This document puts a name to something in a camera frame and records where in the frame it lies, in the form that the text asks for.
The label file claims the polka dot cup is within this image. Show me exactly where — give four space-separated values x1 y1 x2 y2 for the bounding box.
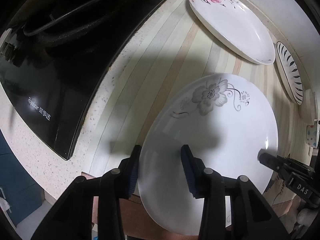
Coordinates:
306 120 319 148

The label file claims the striped table mat with cat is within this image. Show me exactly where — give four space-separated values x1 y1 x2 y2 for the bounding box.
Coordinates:
78 0 312 177

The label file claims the white plate black leaf rim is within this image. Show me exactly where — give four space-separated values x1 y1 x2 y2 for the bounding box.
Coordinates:
275 41 303 105

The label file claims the black glass gas stove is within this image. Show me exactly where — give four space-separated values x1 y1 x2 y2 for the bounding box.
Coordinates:
1 0 166 160

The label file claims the white plate pink rose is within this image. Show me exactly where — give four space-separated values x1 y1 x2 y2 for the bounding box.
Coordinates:
188 0 276 65

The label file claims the white plate grey flower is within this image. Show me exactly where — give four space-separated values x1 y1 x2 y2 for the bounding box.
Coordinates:
138 74 278 236

